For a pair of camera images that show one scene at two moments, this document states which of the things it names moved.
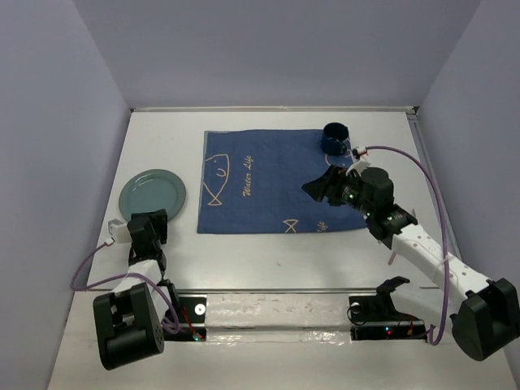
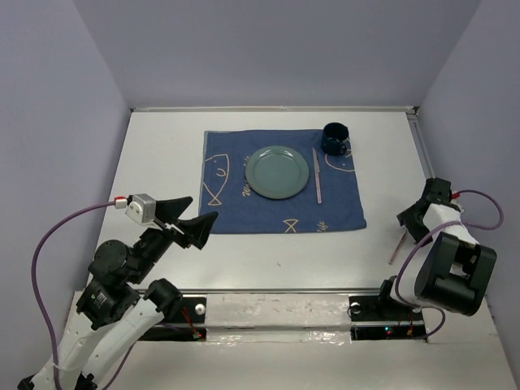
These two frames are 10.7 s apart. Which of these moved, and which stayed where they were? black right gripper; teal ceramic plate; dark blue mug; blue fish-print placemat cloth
Moved: teal ceramic plate; black right gripper
Stayed: dark blue mug; blue fish-print placemat cloth
